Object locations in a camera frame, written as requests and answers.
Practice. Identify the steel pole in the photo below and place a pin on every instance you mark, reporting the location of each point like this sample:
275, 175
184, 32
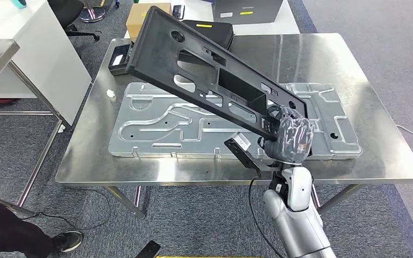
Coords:
7, 206

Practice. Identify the black phone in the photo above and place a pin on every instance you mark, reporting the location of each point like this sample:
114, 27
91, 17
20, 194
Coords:
178, 11

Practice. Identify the black office chair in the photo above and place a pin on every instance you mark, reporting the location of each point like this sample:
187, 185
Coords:
64, 10

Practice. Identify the small white object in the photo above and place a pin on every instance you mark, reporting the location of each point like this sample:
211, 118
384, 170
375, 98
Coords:
111, 93

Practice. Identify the black plastic panel part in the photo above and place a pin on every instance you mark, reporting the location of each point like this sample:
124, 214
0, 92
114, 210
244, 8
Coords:
156, 53

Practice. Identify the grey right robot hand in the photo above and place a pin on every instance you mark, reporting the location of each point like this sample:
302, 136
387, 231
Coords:
295, 139

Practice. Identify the person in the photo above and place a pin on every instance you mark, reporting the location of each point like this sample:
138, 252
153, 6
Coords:
7, 231

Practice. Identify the chrome round base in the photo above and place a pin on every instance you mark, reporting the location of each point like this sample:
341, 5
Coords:
92, 16

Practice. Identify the brown cardboard box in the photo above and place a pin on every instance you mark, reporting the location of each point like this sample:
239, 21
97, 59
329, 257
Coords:
139, 21

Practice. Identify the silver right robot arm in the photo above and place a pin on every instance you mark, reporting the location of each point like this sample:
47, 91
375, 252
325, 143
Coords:
299, 220

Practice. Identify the stamped grey metal plate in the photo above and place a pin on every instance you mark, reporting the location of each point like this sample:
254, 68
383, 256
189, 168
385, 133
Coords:
156, 135

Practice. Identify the black zip case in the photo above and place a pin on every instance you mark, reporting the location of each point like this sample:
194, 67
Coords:
220, 35

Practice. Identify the dark grey box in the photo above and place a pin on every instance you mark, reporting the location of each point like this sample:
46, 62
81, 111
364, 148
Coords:
249, 12

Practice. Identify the black open tray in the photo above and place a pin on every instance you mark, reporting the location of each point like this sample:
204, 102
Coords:
115, 70

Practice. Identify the large steel workbench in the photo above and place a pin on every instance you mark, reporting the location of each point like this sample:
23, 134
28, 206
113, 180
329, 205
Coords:
370, 107

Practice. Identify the teal cup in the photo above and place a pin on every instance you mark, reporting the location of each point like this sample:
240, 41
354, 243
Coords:
19, 3

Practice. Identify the black left wrist camera bracket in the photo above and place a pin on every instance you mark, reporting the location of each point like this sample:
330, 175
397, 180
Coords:
148, 250

